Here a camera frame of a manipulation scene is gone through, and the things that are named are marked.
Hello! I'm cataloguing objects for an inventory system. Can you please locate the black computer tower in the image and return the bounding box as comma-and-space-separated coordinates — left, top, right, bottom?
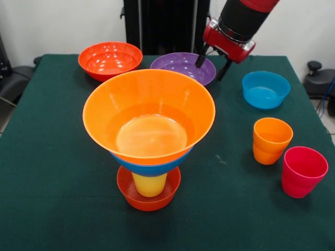
0, 33, 13, 78

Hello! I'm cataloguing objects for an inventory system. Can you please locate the yellow cup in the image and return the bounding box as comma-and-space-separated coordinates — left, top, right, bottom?
131, 172, 168, 198

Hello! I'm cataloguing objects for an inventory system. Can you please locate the large blue bowl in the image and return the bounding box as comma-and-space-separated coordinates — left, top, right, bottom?
109, 146, 194, 177

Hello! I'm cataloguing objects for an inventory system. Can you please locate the large red bowl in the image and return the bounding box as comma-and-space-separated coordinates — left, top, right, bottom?
77, 41, 143, 83

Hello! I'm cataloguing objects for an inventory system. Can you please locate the dark green tablecloth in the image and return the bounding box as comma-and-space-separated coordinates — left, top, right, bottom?
0, 53, 335, 251

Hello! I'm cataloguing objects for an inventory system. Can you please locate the orange cup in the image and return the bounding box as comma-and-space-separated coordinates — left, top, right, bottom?
252, 117, 294, 166

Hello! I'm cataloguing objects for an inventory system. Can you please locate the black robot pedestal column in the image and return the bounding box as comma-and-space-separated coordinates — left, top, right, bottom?
120, 0, 222, 55

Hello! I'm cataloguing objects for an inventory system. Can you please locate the large orange bowl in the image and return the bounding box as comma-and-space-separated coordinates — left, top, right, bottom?
82, 69, 217, 165

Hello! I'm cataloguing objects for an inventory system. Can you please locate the pink cup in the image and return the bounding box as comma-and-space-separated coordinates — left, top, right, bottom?
281, 146, 329, 199

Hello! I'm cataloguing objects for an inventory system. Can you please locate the small blue bowl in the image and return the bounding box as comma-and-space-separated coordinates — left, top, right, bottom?
241, 71, 291, 110

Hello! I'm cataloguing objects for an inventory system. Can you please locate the blue cable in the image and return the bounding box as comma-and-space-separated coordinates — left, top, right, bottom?
316, 78, 335, 116

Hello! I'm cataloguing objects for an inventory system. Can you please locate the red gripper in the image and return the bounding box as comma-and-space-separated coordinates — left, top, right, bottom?
196, 17, 256, 82

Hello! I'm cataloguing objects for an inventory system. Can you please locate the grey black floor base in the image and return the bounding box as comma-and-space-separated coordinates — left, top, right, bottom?
0, 56, 42, 105
303, 61, 335, 117

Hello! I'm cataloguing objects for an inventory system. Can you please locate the purple bowl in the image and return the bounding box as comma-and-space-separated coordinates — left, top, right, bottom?
150, 52, 217, 87

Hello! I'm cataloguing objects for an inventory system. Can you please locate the small red bowl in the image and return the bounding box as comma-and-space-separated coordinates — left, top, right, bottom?
116, 165, 182, 212

